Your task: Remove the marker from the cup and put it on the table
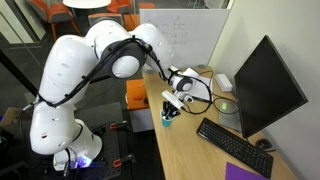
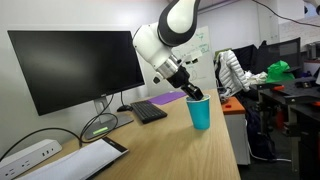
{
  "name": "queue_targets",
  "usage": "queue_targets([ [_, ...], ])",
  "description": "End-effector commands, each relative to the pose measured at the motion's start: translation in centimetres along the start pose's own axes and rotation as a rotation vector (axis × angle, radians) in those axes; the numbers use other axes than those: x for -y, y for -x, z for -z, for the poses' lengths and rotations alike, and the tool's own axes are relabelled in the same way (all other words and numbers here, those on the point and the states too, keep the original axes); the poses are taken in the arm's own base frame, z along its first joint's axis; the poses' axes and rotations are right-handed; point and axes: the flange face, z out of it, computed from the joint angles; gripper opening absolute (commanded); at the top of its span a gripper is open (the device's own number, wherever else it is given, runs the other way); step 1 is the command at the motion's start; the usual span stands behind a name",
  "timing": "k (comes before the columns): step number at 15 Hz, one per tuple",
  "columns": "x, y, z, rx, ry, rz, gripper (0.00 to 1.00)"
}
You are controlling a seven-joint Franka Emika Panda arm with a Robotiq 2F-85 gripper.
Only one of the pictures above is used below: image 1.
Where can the black computer monitor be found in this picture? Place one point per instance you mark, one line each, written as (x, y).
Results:
(266, 90)

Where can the white paper stack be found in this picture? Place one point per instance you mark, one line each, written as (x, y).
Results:
(201, 87)

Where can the round white table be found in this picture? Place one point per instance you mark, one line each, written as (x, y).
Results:
(86, 3)

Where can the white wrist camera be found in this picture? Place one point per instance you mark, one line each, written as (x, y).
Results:
(172, 99)

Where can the cardboard box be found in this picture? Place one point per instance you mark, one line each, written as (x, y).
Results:
(10, 116)

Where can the black computer mouse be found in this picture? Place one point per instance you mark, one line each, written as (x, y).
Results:
(264, 143)

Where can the small white box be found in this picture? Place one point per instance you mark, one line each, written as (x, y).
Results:
(223, 82)

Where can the purple paper sheet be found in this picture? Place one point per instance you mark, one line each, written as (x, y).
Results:
(243, 171)

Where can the white whiteboard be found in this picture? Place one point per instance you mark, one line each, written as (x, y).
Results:
(186, 33)

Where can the grey pad with green light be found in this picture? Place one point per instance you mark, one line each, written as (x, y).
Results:
(229, 115)

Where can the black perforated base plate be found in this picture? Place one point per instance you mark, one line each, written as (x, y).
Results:
(108, 150)

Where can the black keyboard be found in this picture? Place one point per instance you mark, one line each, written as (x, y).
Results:
(233, 146)

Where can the teal plastic cup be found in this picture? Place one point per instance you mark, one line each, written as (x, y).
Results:
(166, 121)

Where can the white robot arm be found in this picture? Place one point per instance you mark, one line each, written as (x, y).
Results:
(63, 66)

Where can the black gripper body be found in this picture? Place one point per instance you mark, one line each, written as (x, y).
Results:
(170, 106)

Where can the orange and grey chair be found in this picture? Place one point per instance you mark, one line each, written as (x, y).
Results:
(106, 18)

